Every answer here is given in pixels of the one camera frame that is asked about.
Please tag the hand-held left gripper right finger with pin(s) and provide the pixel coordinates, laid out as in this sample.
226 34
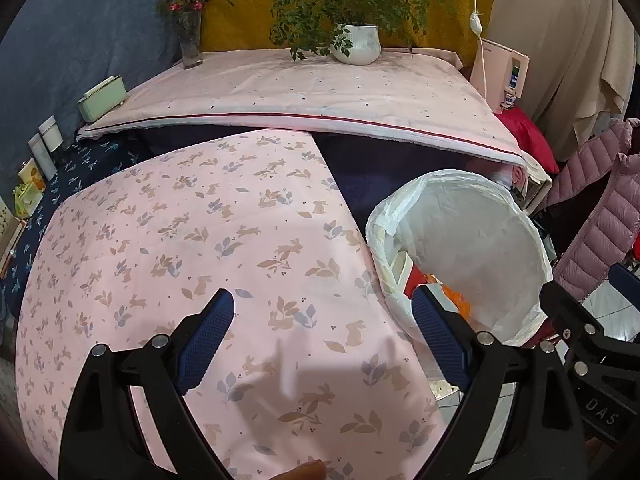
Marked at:
440 335

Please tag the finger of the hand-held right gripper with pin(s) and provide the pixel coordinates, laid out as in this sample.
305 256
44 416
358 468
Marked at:
570 317
627 277

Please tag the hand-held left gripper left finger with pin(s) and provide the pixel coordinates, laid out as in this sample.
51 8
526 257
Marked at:
207 340

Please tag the orange plastic bag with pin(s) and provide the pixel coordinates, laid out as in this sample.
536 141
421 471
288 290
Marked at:
457 300

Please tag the red and white paper cup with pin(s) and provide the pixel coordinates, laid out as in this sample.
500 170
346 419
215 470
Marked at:
415 277

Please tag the white bin with plastic liner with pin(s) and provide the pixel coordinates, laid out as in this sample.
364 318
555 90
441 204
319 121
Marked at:
480 240

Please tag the person's left hand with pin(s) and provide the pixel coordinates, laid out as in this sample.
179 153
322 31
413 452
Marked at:
305 472

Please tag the red plastic object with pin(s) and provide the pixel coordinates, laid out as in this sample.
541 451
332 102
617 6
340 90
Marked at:
545 335

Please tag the pink puffer jacket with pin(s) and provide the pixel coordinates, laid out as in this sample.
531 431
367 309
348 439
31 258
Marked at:
595 220

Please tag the pink rabbit-print tablecloth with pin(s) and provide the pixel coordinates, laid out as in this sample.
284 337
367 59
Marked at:
200 220

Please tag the red cloth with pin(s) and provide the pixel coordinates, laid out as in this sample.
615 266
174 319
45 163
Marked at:
527 135

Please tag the navy leaf-print cloth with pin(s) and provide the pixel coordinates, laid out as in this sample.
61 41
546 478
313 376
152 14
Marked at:
90 160

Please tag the green packet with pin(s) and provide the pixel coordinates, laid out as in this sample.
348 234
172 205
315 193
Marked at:
27 200

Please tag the pink appliance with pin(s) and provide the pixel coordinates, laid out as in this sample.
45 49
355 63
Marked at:
495 75

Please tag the small orange-print can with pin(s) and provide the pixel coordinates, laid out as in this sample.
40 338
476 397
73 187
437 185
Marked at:
31 172

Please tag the white bottle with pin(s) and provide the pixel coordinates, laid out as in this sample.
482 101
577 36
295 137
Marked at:
42 157

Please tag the beige curtain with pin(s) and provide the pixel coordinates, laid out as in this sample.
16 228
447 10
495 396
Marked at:
565 35

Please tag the white jar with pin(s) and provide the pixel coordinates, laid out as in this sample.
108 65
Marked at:
51 135

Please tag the mint green box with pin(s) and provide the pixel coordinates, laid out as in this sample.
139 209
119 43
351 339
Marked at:
100 100

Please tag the pink dotted cloth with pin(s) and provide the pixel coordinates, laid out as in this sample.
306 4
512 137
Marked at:
300 90

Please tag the glass vase with red flowers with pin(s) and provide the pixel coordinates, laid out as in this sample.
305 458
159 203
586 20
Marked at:
190 40

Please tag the green plant in white pot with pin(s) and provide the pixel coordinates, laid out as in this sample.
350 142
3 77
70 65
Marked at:
357 42

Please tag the mustard backdrop cloth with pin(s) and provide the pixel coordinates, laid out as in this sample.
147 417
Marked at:
225 25

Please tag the blue velvet backdrop cloth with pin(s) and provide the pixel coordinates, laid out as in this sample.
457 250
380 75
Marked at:
90 25

